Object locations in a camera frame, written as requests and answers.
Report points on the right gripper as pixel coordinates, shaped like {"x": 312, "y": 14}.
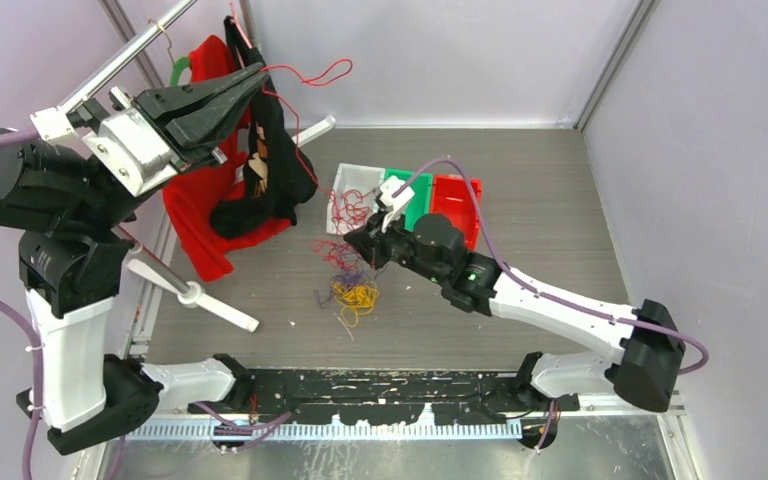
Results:
{"x": 361, "y": 239}

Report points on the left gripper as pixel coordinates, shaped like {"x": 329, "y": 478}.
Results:
{"x": 157, "y": 99}

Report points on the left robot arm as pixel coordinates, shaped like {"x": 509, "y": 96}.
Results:
{"x": 67, "y": 187}

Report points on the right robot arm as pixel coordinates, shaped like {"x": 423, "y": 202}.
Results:
{"x": 633, "y": 352}

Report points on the white plastic bin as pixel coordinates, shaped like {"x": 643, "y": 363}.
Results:
{"x": 351, "y": 197}

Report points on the green hanger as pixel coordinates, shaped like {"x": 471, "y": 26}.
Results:
{"x": 179, "y": 66}

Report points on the green plastic bin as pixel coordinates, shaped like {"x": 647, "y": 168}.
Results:
{"x": 422, "y": 187}

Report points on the red plastic bin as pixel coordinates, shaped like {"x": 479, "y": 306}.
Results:
{"x": 451, "y": 198}

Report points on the red shirt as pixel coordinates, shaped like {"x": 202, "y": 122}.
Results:
{"x": 191, "y": 199}

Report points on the black shirt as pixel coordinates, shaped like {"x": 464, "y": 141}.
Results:
{"x": 277, "y": 175}

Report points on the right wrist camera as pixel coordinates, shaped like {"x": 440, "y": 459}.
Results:
{"x": 393, "y": 198}

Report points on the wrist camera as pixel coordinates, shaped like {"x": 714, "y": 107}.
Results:
{"x": 53, "y": 126}
{"x": 393, "y": 198}

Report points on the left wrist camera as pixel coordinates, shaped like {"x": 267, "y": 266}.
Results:
{"x": 53, "y": 126}

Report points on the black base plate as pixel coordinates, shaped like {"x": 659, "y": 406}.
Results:
{"x": 383, "y": 397}

